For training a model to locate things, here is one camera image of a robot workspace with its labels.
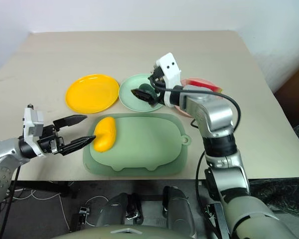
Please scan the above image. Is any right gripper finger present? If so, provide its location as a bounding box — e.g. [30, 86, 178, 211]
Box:
[136, 95, 156, 108]
[131, 88, 154, 100]

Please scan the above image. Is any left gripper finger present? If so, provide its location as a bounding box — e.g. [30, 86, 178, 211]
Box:
[60, 135, 97, 156]
[53, 115, 88, 129]

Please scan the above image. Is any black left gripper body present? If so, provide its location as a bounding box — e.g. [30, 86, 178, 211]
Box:
[36, 123, 66, 155]

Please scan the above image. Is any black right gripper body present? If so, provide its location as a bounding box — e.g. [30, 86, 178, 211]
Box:
[149, 63, 166, 107]

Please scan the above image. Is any dark green toy vegetable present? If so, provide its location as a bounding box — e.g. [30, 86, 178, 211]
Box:
[139, 83, 157, 99]

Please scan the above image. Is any light green plate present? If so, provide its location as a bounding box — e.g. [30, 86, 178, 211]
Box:
[118, 73, 165, 112]

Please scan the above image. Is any yellow plate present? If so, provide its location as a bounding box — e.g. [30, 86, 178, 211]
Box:
[65, 73, 120, 115]

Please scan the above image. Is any pink plate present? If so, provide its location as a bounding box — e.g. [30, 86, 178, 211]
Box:
[173, 77, 224, 118]

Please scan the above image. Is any yellow mango toy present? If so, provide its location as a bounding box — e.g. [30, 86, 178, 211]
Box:
[93, 116, 117, 153]

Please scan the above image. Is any light green silicone tray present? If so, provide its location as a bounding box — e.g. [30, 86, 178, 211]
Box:
[82, 113, 193, 177]

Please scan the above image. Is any red watermelon slice toy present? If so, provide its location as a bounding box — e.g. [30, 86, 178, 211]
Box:
[181, 78, 224, 94]

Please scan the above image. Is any dark grey rounded shape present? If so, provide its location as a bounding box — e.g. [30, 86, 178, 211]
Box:
[94, 193, 143, 228]
[162, 185, 198, 239]

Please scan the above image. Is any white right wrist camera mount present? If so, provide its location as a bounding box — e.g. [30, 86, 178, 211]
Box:
[155, 52, 182, 108]

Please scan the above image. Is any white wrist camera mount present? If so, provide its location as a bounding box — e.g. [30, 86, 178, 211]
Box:
[22, 107, 47, 158]
[155, 52, 182, 108]

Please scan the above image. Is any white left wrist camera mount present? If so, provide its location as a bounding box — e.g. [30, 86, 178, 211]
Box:
[22, 107, 47, 158]

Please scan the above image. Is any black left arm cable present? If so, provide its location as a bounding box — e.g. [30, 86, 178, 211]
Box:
[0, 164, 22, 239]

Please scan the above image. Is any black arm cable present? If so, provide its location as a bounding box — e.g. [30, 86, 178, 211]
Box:
[0, 164, 22, 239]
[148, 74, 241, 131]

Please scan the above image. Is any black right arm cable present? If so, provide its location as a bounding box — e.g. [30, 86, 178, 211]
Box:
[148, 74, 241, 131]

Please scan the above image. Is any white floor cable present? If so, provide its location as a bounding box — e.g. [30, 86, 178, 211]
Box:
[27, 188, 72, 234]

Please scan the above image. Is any black right elbow cable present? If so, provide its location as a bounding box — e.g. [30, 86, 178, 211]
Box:
[194, 149, 221, 239]

